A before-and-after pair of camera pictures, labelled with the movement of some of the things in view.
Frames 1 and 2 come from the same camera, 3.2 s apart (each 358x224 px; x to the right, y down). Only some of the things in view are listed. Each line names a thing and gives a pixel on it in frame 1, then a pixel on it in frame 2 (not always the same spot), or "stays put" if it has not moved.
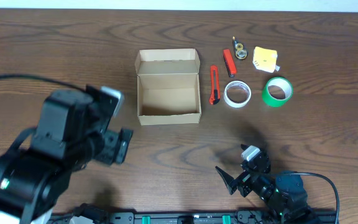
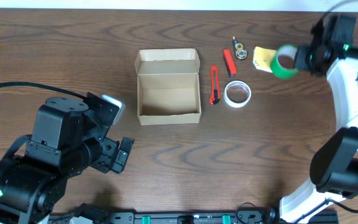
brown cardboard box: x=168 y=86 stays put
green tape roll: x=277 y=91 → x=276 y=68
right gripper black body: x=239 y=180 → x=303 y=58
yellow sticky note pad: x=265 y=60 stays put
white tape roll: x=237 y=94 stays put
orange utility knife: x=215 y=89 stays put
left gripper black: x=117 y=148 → x=110 y=155
